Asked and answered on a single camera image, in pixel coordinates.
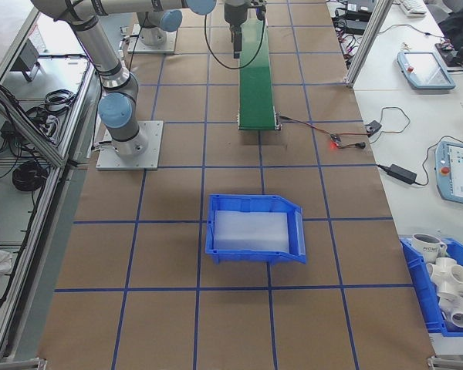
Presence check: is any green conveyor belt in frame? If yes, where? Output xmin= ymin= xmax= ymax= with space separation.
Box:
xmin=237 ymin=18 xmax=282 ymax=132

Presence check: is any black power brick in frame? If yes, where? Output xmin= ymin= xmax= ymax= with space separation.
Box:
xmin=345 ymin=0 xmax=373 ymax=15
xmin=337 ymin=18 xmax=366 ymax=35

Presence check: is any white keyboard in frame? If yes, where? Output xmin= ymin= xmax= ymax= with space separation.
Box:
xmin=399 ymin=0 xmax=428 ymax=19

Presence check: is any grey blue teach pendant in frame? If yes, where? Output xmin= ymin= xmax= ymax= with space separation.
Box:
xmin=434 ymin=139 xmax=463 ymax=205
xmin=396 ymin=49 xmax=457 ymax=92

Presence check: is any grey metal box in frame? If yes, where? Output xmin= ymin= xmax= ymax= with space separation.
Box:
xmin=9 ymin=38 xmax=43 ymax=82

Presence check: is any small black electronics module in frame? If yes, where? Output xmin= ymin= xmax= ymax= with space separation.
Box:
xmin=435 ymin=41 xmax=458 ymax=66

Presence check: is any black power adapter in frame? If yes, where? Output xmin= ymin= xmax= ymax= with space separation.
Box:
xmin=387 ymin=163 xmax=417 ymax=184

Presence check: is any blue open-front plastic bin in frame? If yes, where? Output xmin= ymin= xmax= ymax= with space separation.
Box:
xmin=204 ymin=193 xmax=308 ymax=266

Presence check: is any black fabric bundle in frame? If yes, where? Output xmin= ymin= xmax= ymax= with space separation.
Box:
xmin=438 ymin=0 xmax=463 ymax=86

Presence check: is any white mug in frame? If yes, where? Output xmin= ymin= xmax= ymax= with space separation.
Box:
xmin=411 ymin=233 xmax=448 ymax=261

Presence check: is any blue plastic parts bin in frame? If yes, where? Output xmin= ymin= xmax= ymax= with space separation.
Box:
xmin=399 ymin=237 xmax=463 ymax=338

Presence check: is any white PVC pipe fitting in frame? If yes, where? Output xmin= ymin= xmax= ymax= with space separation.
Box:
xmin=438 ymin=292 xmax=463 ymax=331
xmin=426 ymin=257 xmax=463 ymax=296

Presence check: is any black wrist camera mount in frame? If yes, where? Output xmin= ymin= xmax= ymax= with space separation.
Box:
xmin=251 ymin=0 xmax=268 ymax=21

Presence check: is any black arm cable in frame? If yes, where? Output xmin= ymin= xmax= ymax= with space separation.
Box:
xmin=203 ymin=11 xmax=267 ymax=70

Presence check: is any red black conveyor wire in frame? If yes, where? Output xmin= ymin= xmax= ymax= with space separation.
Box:
xmin=278 ymin=113 xmax=335 ymax=138

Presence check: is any aluminium extrusion post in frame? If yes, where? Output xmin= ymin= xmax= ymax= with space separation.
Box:
xmin=345 ymin=0 xmax=390 ymax=89

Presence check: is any black adapter cable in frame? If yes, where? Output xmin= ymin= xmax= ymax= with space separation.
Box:
xmin=376 ymin=134 xmax=463 ymax=187

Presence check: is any black cable coil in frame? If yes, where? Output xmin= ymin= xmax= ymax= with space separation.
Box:
xmin=42 ymin=89 xmax=76 ymax=113
xmin=12 ymin=160 xmax=49 ymax=193

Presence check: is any V-shaped metal bar frame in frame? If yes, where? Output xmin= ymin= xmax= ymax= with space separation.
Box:
xmin=0 ymin=0 xmax=101 ymax=370

